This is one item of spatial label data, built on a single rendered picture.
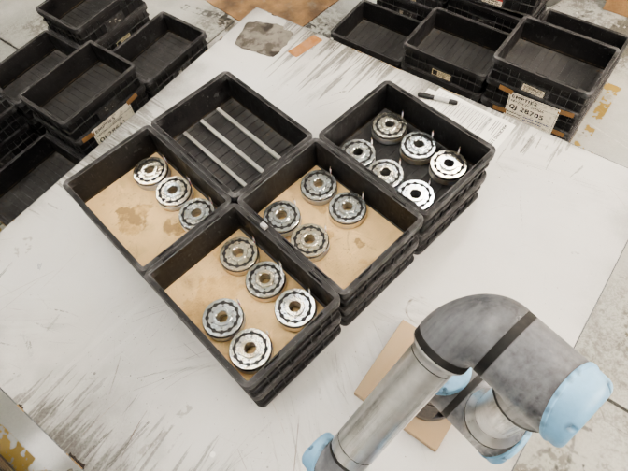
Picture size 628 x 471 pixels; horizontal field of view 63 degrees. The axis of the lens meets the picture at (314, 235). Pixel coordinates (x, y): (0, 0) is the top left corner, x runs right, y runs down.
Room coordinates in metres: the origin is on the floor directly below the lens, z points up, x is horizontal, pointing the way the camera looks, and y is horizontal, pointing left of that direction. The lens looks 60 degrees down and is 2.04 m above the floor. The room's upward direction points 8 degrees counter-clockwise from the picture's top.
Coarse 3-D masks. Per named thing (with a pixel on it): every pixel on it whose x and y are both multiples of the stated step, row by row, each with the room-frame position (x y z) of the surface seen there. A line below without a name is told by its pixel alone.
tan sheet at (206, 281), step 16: (224, 240) 0.72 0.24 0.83; (208, 256) 0.68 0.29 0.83; (240, 256) 0.67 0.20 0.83; (192, 272) 0.64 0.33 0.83; (208, 272) 0.63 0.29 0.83; (224, 272) 0.62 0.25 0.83; (176, 288) 0.60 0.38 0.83; (192, 288) 0.59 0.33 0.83; (208, 288) 0.58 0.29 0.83; (224, 288) 0.58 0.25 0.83; (240, 288) 0.57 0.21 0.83; (288, 288) 0.55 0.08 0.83; (192, 304) 0.55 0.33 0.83; (208, 304) 0.54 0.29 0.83; (240, 304) 0.53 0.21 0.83; (256, 304) 0.52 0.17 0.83; (272, 304) 0.52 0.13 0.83; (320, 304) 0.50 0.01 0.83; (192, 320) 0.50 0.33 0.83; (224, 320) 0.49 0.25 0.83; (256, 320) 0.48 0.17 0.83; (272, 320) 0.47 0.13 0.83; (208, 336) 0.45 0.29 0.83; (272, 336) 0.43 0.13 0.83; (288, 336) 0.42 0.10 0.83; (224, 352) 0.41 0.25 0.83
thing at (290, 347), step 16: (224, 208) 0.76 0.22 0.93; (240, 208) 0.75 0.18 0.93; (208, 224) 0.72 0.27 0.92; (256, 224) 0.70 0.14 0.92; (192, 240) 0.68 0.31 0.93; (272, 240) 0.64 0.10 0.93; (288, 256) 0.59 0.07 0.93; (160, 288) 0.55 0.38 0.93; (176, 304) 0.51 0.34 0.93; (336, 304) 0.45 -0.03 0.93; (320, 320) 0.42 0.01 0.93; (304, 336) 0.39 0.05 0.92; (288, 352) 0.36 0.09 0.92; (272, 368) 0.33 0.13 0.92; (240, 384) 0.30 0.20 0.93; (256, 384) 0.30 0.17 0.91
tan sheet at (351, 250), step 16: (304, 176) 0.90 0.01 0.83; (288, 192) 0.85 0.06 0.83; (304, 208) 0.79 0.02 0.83; (320, 208) 0.78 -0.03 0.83; (368, 208) 0.76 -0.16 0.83; (320, 224) 0.73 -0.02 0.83; (368, 224) 0.71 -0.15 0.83; (384, 224) 0.70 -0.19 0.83; (288, 240) 0.69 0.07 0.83; (336, 240) 0.67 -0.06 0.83; (352, 240) 0.67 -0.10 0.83; (368, 240) 0.66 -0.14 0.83; (384, 240) 0.65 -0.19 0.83; (336, 256) 0.63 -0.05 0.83; (352, 256) 0.62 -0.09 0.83; (368, 256) 0.61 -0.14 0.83; (336, 272) 0.58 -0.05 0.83; (352, 272) 0.57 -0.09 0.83
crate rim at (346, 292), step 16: (320, 144) 0.93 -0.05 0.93; (288, 160) 0.89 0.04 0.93; (272, 176) 0.84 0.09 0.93; (368, 176) 0.80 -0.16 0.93; (384, 192) 0.74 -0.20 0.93; (416, 224) 0.63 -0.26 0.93; (400, 240) 0.59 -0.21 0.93; (304, 256) 0.59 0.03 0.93; (384, 256) 0.56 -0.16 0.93; (368, 272) 0.52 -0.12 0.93; (336, 288) 0.49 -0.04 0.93; (352, 288) 0.49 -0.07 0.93
